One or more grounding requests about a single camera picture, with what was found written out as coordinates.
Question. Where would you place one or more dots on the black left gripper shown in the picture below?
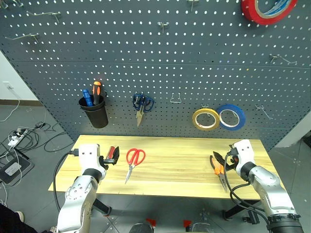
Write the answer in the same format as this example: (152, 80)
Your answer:
(104, 162)

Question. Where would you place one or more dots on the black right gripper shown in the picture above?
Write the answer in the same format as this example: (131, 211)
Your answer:
(233, 162)

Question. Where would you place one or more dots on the orange black pliers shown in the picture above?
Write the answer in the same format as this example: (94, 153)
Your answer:
(219, 173)

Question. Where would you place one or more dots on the black plastic cup holder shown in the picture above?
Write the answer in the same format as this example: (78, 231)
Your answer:
(97, 115)

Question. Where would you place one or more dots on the blue tape roll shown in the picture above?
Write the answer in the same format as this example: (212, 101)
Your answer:
(240, 119)

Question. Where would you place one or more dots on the yellow tape roll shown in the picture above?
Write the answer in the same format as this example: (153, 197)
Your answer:
(197, 121)

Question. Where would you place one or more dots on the black table leg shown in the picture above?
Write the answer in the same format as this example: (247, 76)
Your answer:
(233, 211)
(102, 207)

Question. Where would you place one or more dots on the metal pegboard hook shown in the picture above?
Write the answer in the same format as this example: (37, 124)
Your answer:
(162, 25)
(264, 111)
(24, 37)
(192, 3)
(205, 106)
(14, 3)
(46, 13)
(283, 59)

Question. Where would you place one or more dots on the black table clamp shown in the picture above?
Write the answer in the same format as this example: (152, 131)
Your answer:
(251, 217)

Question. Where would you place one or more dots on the orange black screwdriver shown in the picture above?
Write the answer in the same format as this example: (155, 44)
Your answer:
(96, 92)

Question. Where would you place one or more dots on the dark rounded shape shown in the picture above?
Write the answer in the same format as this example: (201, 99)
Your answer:
(200, 228)
(140, 228)

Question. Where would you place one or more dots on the red clamp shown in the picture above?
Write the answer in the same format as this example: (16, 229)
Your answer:
(187, 223)
(150, 222)

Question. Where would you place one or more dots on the white power strip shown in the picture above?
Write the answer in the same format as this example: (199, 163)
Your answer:
(15, 139)

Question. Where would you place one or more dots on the black floor device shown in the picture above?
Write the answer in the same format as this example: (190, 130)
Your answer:
(13, 168)

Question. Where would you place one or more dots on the dark grey pegboard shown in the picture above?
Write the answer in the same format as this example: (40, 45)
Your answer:
(155, 60)

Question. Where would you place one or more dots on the person in dark clothes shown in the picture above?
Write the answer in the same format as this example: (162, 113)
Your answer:
(12, 222)

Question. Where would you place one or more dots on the large red tape roll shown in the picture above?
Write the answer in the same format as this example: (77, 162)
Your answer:
(252, 13)

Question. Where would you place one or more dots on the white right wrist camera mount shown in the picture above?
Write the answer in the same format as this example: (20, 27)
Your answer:
(244, 154)

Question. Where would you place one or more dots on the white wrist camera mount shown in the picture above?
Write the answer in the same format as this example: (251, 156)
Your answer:
(244, 154)
(88, 155)

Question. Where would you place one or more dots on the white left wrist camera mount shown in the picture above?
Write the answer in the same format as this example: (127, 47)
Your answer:
(88, 155)

